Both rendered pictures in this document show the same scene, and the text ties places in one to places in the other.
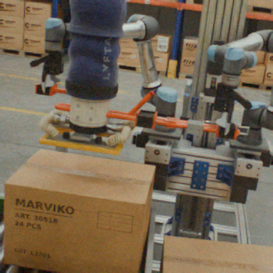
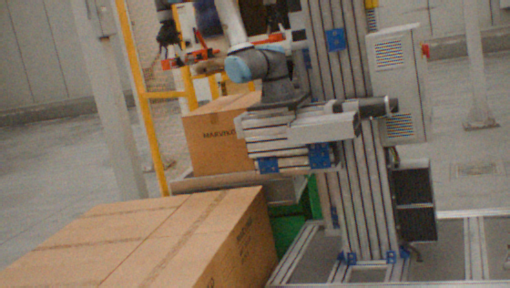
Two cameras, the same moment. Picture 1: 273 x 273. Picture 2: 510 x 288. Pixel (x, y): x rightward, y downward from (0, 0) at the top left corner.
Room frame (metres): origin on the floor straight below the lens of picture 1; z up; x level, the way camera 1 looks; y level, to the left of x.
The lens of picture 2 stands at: (2.82, -2.72, 1.36)
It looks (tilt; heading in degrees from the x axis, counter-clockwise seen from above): 12 degrees down; 108
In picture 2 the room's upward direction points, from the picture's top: 11 degrees counter-clockwise
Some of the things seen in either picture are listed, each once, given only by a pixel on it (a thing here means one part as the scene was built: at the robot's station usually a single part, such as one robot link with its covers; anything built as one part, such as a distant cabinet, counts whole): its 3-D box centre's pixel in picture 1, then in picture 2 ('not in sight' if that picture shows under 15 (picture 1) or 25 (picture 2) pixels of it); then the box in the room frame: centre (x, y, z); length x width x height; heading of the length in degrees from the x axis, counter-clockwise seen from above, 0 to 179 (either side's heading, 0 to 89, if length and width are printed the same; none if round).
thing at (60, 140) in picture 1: (82, 140); (209, 70); (1.62, 0.36, 1.15); 0.34 x 0.10 x 0.05; 87
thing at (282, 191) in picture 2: not in sight; (233, 197); (1.74, 0.02, 0.48); 0.70 x 0.03 x 0.15; 2
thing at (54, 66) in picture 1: (52, 62); (271, 15); (1.99, 0.62, 1.39); 0.09 x 0.08 x 0.12; 88
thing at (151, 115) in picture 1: (146, 119); (202, 55); (1.71, 0.11, 1.26); 0.10 x 0.08 x 0.06; 177
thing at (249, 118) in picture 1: (254, 113); (270, 60); (2.22, -0.46, 1.20); 0.13 x 0.12 x 0.14; 53
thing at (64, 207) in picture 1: (84, 211); (239, 134); (1.73, 0.35, 0.75); 0.60 x 0.40 x 0.40; 88
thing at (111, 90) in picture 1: (92, 84); (216, 29); (1.72, 0.36, 1.37); 0.23 x 0.23 x 0.04
